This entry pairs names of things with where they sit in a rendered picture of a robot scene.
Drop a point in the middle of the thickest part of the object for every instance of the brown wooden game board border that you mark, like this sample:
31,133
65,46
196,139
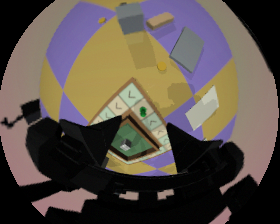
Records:
132,114

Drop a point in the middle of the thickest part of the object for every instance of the small yellow flat disc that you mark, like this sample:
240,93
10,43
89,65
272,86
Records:
102,20
161,66

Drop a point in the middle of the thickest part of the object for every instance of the brown rectangular block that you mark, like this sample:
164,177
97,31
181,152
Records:
159,20

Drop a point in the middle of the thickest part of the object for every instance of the green pawn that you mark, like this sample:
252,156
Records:
143,112

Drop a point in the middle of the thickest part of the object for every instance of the white die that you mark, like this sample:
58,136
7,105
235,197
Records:
125,144

